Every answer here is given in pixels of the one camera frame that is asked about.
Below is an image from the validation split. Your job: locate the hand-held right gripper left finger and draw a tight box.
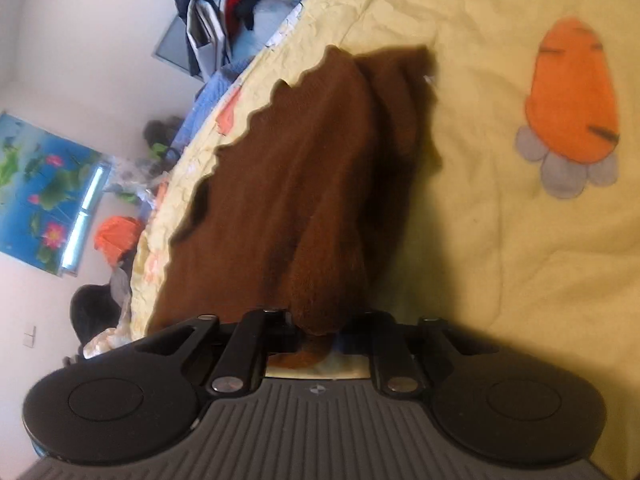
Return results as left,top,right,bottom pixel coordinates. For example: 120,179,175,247
145,309,301,398

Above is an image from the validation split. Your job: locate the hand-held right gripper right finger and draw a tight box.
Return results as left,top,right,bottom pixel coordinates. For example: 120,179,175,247
340,311,501,396

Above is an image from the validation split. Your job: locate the brown knit sweater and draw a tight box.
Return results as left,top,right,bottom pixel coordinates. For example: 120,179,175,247
145,45,443,368

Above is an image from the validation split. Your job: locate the pile of mixed clothes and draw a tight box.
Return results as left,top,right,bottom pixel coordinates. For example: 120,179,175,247
165,0,351,86

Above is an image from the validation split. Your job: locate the yellow printed blanket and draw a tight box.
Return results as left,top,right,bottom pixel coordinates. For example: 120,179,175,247
130,0,640,381

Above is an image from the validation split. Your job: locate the grey cloth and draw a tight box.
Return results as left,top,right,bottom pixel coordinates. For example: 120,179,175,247
109,264,134,302

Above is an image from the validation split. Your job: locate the orange bag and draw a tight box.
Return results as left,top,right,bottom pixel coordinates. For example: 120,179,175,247
94,216,146,266

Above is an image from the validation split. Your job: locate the dark plush toy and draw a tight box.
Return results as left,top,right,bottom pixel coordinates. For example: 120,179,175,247
142,117,186,148

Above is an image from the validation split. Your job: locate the blue quilted cover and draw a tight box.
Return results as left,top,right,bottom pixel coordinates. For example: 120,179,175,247
185,5,301,146

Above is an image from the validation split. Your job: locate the grey framed panel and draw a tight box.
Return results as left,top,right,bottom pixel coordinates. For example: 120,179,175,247
152,12,206,81

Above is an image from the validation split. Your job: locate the lotus wall poster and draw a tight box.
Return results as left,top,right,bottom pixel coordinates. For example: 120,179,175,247
0,110,111,278

